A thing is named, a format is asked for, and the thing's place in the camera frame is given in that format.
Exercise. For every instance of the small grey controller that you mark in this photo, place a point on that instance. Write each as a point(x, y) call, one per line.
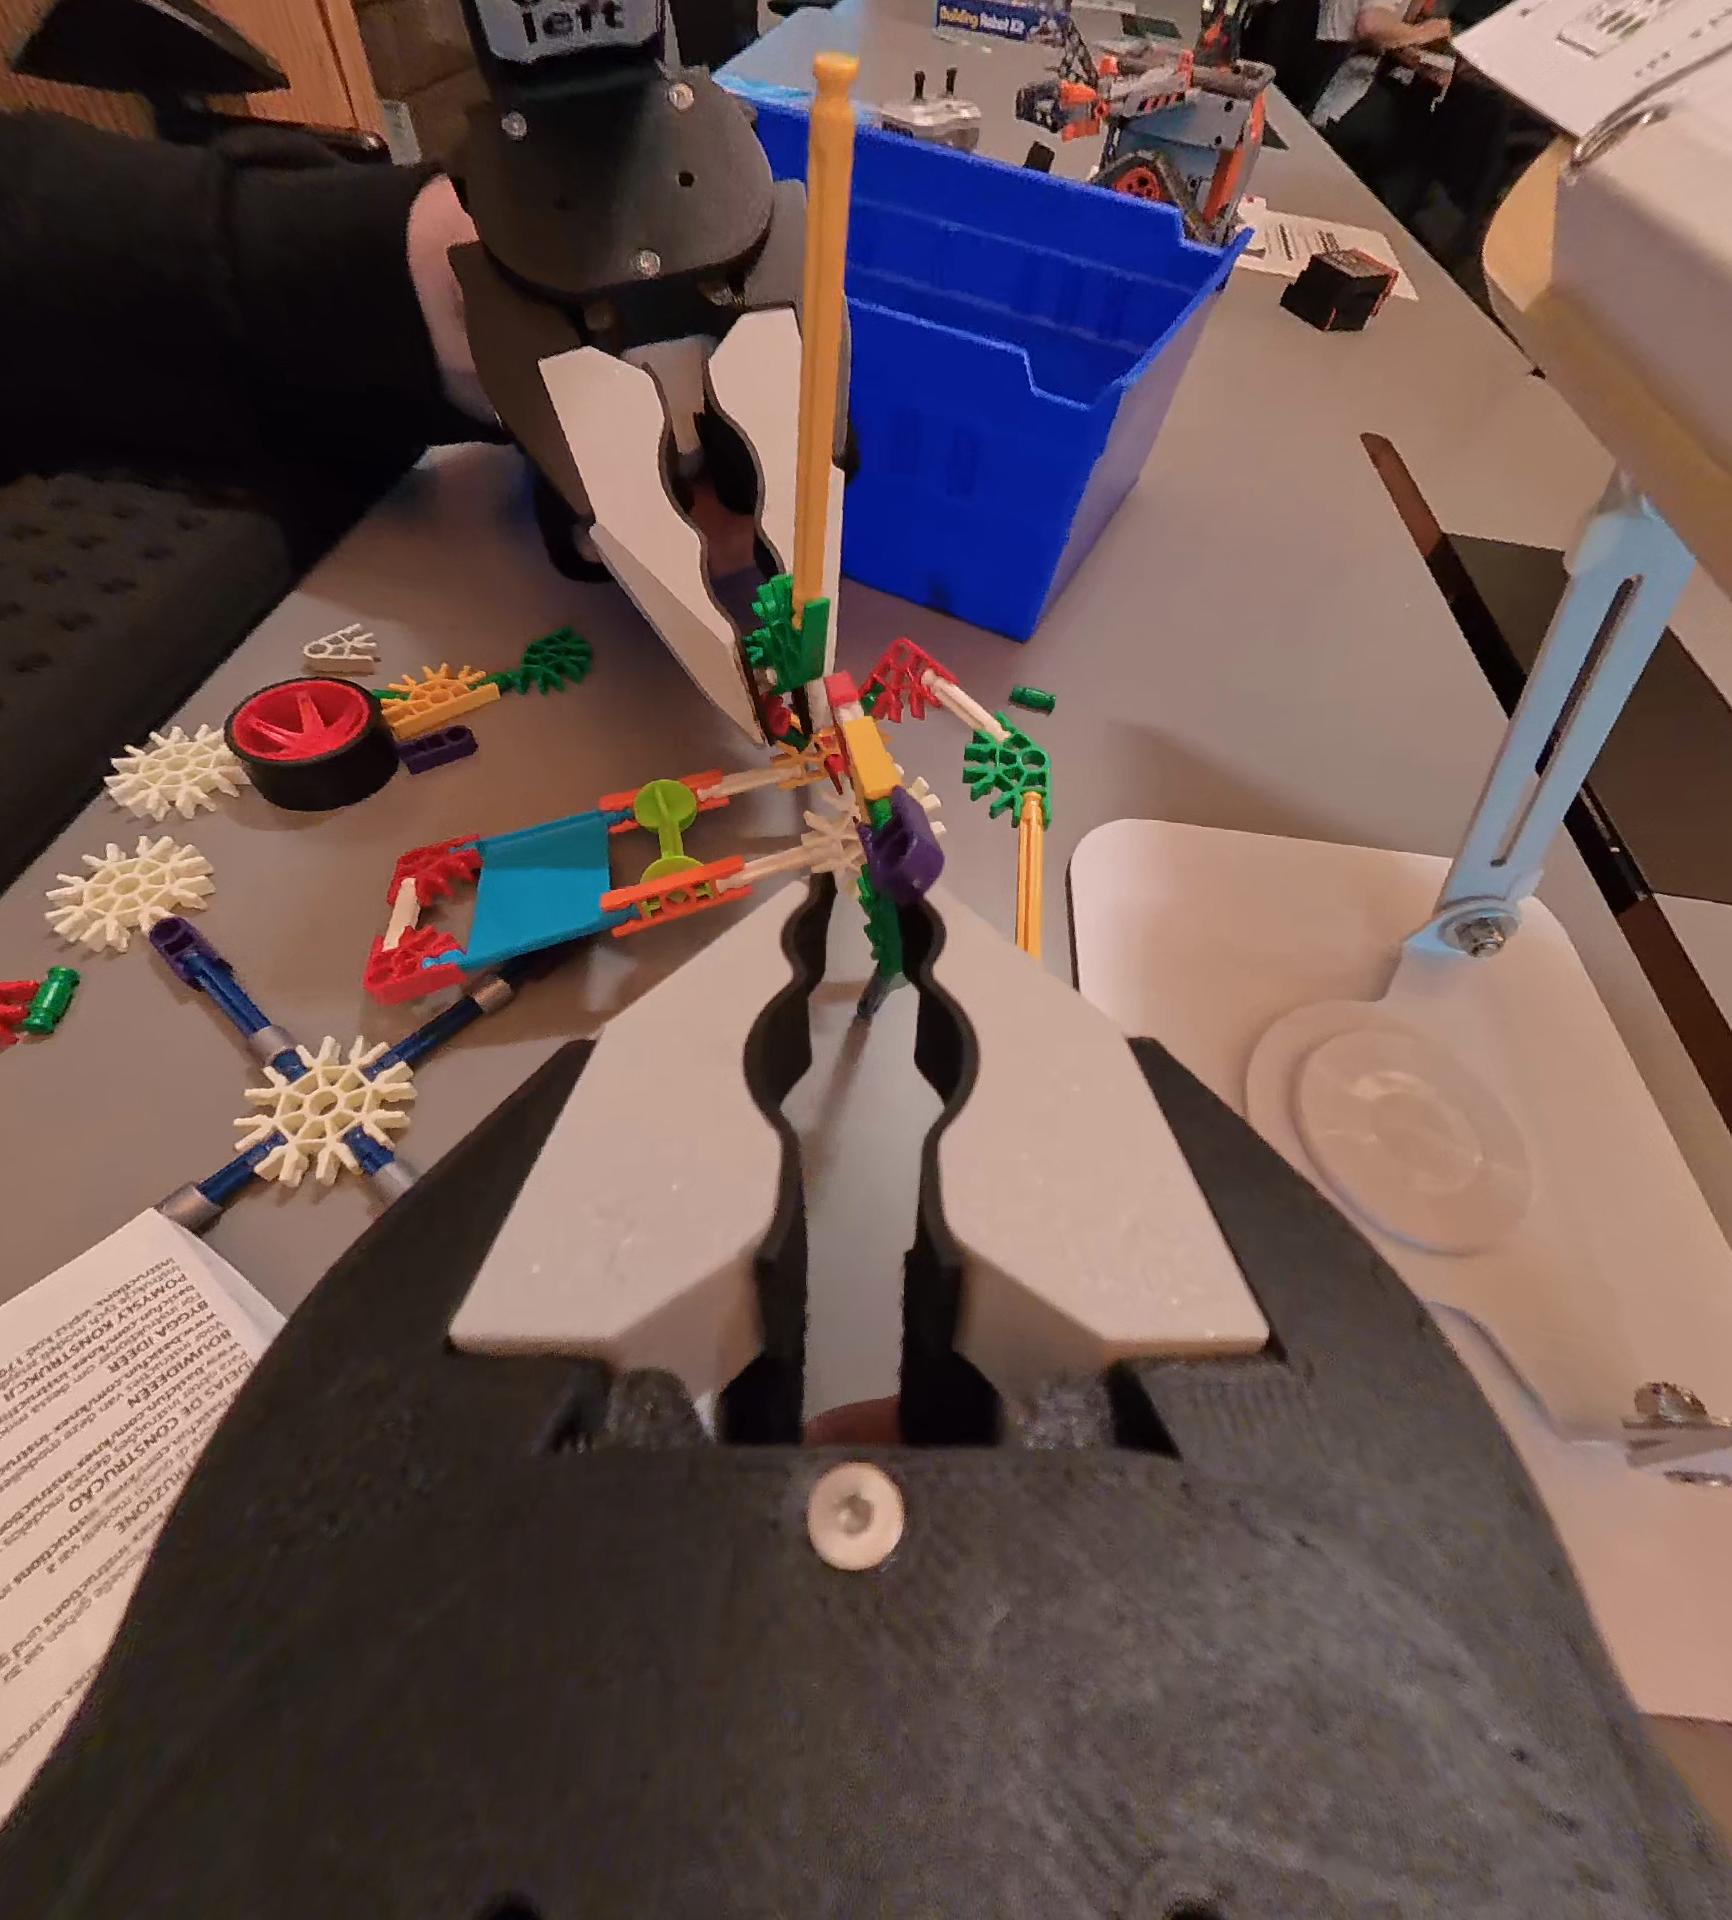
point(934, 117)

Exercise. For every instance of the person's left hand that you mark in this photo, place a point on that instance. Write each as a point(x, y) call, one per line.
point(446, 284)

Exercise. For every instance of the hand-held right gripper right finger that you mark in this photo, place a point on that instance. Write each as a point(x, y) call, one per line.
point(1107, 1201)

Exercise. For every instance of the instruction booklet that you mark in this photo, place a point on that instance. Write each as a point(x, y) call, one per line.
point(27, 1500)

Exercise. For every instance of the blue rod cross assembly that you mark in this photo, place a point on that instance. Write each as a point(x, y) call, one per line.
point(323, 1111)

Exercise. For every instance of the clear suction dome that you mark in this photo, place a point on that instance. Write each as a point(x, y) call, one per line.
point(1406, 1140)

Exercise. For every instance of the person's left forearm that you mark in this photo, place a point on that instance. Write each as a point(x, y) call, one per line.
point(130, 301)

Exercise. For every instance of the purple clip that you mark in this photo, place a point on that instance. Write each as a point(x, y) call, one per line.
point(439, 750)

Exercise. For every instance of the white mount bracket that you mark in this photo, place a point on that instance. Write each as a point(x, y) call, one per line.
point(1556, 1274)

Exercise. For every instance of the black perforated panel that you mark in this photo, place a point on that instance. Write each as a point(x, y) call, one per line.
point(57, 674)

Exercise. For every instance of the yellow fan connector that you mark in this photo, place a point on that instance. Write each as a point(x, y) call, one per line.
point(439, 703)

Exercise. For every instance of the orange grey toy robot vehicle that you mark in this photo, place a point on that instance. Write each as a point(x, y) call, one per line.
point(1151, 120)

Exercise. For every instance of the small black box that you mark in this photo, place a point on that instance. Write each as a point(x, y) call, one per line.
point(1339, 293)

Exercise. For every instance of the blue plastic bin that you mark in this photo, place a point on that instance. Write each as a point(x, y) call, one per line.
point(986, 375)

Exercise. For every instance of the pale wedge connector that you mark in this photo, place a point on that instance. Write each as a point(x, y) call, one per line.
point(344, 648)

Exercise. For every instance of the white paper card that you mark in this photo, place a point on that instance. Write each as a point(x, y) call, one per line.
point(1301, 232)

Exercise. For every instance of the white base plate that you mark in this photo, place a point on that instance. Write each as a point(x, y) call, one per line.
point(1226, 930)

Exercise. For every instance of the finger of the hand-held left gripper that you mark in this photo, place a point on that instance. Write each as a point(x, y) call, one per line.
point(769, 390)
point(626, 495)

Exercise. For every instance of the white snowflake connector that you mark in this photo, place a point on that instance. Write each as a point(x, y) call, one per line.
point(177, 773)
point(130, 893)

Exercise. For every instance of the green round connector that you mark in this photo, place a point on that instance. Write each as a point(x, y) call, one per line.
point(555, 661)

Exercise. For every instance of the black wheel red hub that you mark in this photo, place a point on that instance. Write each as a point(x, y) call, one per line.
point(304, 728)

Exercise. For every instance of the colourful toy construction model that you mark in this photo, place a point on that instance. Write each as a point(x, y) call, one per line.
point(537, 893)

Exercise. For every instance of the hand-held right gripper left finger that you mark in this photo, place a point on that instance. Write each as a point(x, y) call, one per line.
point(626, 1201)

